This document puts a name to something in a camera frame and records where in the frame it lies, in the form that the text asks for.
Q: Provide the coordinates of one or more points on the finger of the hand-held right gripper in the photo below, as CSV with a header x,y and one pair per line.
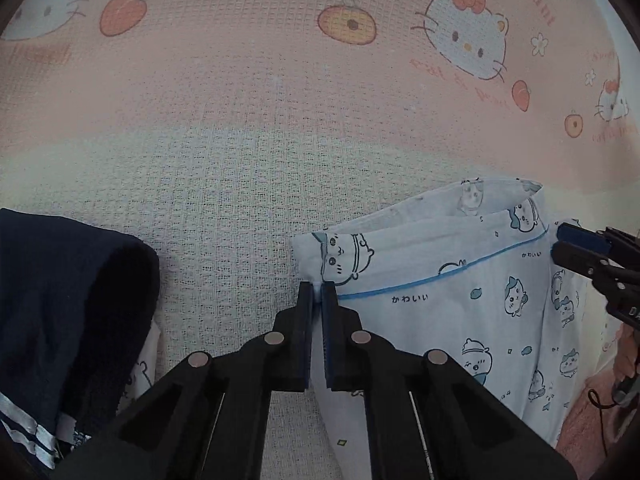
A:
x,y
575,256
580,236

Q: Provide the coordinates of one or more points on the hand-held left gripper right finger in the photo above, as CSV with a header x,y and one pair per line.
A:
x,y
327,345

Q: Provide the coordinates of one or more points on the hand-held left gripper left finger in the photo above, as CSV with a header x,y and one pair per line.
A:
x,y
303,340

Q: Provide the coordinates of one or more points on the white cartoon print pajama pants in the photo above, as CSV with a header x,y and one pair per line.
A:
x,y
450,310

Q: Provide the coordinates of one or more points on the pink fluffy blanket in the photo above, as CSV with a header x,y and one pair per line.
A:
x,y
580,425

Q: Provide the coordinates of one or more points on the pink cream cat print blanket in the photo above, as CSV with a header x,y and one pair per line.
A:
x,y
225,160

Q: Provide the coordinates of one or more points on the navy garment with white stripes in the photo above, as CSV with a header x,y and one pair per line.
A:
x,y
60,285

